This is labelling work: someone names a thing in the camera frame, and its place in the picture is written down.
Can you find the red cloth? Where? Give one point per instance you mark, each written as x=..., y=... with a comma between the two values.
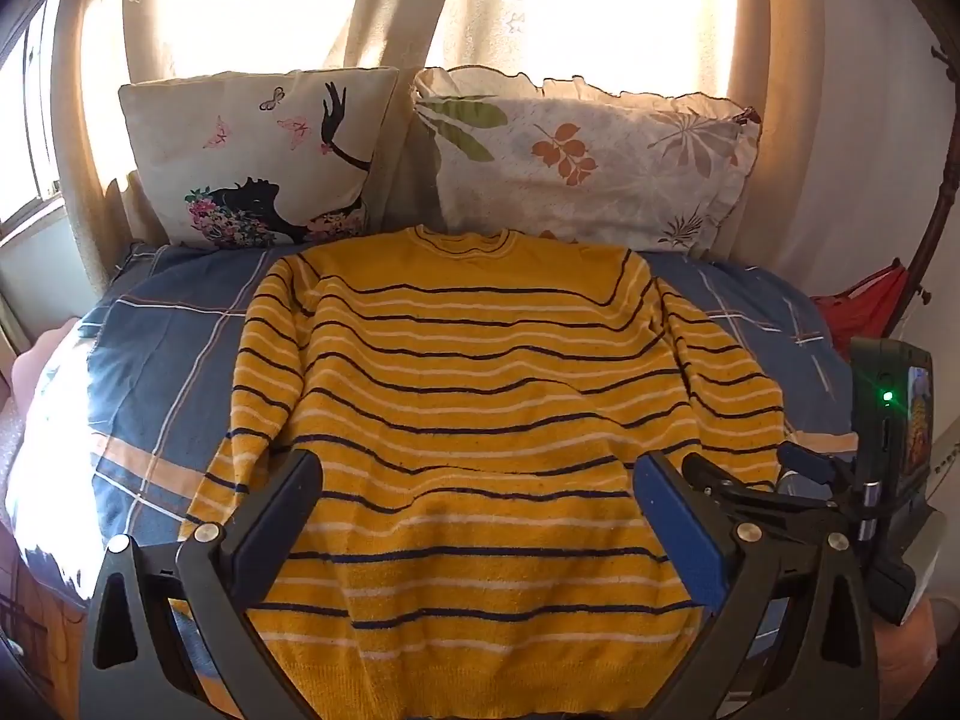
x=862, y=307

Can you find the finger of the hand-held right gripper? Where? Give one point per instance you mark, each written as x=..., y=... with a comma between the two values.
x=712, y=476
x=806, y=463

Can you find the dark wooden coat stand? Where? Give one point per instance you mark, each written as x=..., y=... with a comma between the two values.
x=934, y=225

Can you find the white pillow with leaf print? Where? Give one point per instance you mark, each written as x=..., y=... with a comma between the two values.
x=600, y=165

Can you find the window frame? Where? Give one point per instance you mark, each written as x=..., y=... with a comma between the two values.
x=30, y=225

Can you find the blue plaid bedsheet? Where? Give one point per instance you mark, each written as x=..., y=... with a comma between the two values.
x=165, y=330

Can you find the white pillow with woman print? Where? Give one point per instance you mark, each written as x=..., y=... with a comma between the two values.
x=225, y=150

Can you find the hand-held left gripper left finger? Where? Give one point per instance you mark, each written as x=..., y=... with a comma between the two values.
x=281, y=525

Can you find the yellow striped sweater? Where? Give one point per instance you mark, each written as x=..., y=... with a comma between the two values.
x=480, y=390

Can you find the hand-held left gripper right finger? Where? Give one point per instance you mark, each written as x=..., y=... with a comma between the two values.
x=679, y=525

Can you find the beige curtain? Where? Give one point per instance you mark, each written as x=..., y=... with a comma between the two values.
x=390, y=0

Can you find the person's right forearm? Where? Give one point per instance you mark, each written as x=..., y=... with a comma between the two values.
x=904, y=660

